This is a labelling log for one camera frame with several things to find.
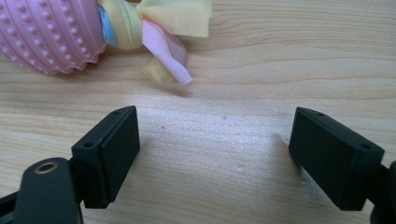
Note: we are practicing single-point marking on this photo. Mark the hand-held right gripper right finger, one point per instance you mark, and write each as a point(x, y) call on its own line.
point(333, 158)

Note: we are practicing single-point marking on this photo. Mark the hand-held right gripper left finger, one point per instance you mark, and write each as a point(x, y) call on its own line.
point(107, 155)

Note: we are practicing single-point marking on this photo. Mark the pink studded ball with cloth strips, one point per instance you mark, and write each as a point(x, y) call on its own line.
point(46, 31)

